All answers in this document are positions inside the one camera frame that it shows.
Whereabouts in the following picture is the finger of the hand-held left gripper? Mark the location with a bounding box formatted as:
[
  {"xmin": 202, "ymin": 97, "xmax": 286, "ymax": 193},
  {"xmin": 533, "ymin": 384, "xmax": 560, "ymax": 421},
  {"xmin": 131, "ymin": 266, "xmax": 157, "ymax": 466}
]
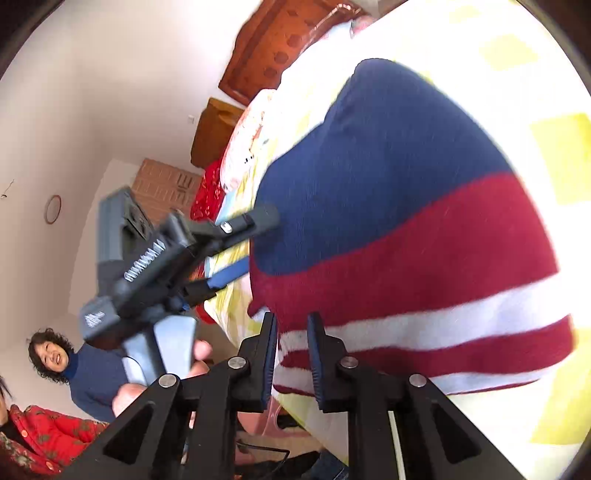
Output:
[
  {"xmin": 190, "ymin": 203, "xmax": 281, "ymax": 267},
  {"xmin": 178, "ymin": 257, "xmax": 253, "ymax": 312}
]

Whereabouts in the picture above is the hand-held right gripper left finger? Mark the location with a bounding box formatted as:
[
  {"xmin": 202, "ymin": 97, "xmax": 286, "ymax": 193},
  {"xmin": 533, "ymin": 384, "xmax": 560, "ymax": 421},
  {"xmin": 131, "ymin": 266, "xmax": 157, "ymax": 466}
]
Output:
[{"xmin": 85, "ymin": 312, "xmax": 279, "ymax": 480}]

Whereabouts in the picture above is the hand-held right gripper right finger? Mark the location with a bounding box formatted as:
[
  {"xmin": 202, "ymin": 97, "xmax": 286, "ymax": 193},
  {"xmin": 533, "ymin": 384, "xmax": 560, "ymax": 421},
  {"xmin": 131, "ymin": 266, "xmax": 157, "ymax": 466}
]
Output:
[{"xmin": 307, "ymin": 312, "xmax": 525, "ymax": 480}]

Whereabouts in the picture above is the navy and red striped sweater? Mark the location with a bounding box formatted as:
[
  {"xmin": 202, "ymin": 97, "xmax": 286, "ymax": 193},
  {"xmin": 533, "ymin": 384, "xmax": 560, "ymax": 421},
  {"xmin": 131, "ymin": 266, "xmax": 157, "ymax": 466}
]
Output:
[{"xmin": 248, "ymin": 58, "xmax": 575, "ymax": 395}]

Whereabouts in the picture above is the person's left hand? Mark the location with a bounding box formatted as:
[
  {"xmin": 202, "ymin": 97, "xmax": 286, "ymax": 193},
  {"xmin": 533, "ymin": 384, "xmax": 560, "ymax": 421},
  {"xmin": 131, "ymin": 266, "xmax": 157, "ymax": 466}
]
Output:
[{"xmin": 185, "ymin": 339, "xmax": 214, "ymax": 378}]

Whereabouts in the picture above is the red blanket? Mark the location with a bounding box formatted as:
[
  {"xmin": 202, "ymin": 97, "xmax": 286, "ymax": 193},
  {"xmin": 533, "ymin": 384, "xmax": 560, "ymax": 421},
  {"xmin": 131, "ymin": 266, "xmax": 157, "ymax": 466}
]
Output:
[{"xmin": 190, "ymin": 159, "xmax": 227, "ymax": 222}]

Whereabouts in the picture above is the pink plastic stool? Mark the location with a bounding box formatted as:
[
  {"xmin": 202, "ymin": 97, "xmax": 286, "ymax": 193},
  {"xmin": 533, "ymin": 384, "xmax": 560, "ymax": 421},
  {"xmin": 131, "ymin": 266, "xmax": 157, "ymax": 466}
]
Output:
[{"xmin": 238, "ymin": 397, "xmax": 301, "ymax": 437}]

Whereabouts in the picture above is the brown wooden door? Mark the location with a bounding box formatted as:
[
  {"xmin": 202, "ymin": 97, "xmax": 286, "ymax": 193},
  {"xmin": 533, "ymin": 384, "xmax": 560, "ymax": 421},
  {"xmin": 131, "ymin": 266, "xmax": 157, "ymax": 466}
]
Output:
[{"xmin": 131, "ymin": 158, "xmax": 204, "ymax": 214}]

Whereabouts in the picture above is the small wooden headboard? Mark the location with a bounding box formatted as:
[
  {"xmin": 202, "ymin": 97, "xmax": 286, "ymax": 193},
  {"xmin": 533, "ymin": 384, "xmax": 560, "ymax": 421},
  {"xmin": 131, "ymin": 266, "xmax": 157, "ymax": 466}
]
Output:
[{"xmin": 191, "ymin": 97, "xmax": 245, "ymax": 169}]

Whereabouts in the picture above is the large carved wooden headboard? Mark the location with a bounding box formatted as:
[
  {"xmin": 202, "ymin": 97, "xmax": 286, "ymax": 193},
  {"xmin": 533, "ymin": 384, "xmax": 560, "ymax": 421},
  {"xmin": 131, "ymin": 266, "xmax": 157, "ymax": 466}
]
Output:
[{"xmin": 218, "ymin": 0, "xmax": 370, "ymax": 107}]

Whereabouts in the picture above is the light blue floral pillow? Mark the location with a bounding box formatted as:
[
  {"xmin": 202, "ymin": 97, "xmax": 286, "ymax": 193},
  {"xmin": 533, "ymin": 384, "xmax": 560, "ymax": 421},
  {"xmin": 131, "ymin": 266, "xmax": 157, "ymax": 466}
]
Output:
[{"xmin": 347, "ymin": 15, "xmax": 372, "ymax": 40}]

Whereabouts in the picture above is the bed with yellow checked sheet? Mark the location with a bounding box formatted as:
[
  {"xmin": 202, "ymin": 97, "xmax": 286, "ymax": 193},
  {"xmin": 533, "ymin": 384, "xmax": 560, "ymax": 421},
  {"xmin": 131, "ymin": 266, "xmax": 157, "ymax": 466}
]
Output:
[{"xmin": 203, "ymin": 0, "xmax": 591, "ymax": 480}]

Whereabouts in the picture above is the black cable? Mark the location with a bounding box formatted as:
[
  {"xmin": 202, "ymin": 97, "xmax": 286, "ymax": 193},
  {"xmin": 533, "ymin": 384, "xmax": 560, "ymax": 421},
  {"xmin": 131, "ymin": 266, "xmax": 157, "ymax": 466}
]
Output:
[{"xmin": 235, "ymin": 440, "xmax": 291, "ymax": 472}]

